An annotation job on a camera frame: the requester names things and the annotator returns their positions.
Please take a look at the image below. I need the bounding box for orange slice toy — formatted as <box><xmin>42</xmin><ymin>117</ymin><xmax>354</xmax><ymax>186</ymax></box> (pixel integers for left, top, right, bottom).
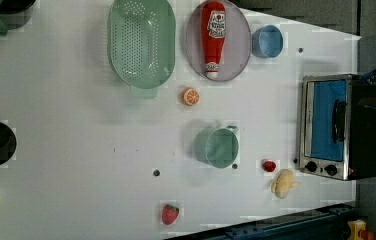
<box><xmin>181</xmin><ymin>87</ymin><xmax>200</xmax><ymax>106</ymax></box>

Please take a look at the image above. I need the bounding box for green mug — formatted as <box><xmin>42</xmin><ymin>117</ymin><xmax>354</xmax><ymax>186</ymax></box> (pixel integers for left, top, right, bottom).
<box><xmin>194</xmin><ymin>125</ymin><xmax>239</xmax><ymax>169</ymax></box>

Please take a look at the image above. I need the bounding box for grey oval plate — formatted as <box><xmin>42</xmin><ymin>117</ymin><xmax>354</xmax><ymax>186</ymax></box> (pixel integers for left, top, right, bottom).
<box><xmin>185</xmin><ymin>0</ymin><xmax>251</xmax><ymax>82</ymax></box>

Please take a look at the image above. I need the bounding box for small red toy fruit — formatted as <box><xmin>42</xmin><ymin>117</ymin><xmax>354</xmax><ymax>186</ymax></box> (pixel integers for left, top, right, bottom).
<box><xmin>263</xmin><ymin>160</ymin><xmax>276</xmax><ymax>172</ymax></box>

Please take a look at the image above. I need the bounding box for red strawberry toy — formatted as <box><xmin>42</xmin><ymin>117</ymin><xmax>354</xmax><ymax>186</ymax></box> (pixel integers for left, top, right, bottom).
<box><xmin>161</xmin><ymin>204</ymin><xmax>180</xmax><ymax>225</ymax></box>

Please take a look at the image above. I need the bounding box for green perforated colander basket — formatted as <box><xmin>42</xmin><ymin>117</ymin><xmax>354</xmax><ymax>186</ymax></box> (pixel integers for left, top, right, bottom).
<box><xmin>108</xmin><ymin>0</ymin><xmax>176</xmax><ymax>99</ymax></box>

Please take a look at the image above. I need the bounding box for red ketchup bottle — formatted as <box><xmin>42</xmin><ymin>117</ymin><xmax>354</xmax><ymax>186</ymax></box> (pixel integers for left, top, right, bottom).
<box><xmin>201</xmin><ymin>0</ymin><xmax>226</xmax><ymax>79</ymax></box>

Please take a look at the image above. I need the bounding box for blue cup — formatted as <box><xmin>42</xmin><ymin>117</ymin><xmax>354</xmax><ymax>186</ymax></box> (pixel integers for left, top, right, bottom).
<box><xmin>252</xmin><ymin>25</ymin><xmax>283</xmax><ymax>58</ymax></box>

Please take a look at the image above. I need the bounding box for yellow peeled banana toy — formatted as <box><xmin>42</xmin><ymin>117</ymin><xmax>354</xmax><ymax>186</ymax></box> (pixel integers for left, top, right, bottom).
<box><xmin>271</xmin><ymin>169</ymin><xmax>300</xmax><ymax>199</ymax></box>

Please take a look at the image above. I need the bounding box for yellow toy object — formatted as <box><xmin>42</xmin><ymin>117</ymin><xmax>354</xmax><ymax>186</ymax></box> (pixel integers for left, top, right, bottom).
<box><xmin>347</xmin><ymin>219</ymin><xmax>375</xmax><ymax>240</ymax></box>

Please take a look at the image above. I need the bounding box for black cylinder container far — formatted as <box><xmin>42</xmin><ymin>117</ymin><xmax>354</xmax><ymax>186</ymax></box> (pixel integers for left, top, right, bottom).
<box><xmin>0</xmin><ymin>0</ymin><xmax>36</xmax><ymax>31</ymax></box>

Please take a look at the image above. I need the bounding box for blue table frame rail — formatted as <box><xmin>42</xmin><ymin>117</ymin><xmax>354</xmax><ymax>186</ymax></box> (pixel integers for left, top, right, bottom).
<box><xmin>168</xmin><ymin>204</ymin><xmax>358</xmax><ymax>240</ymax></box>

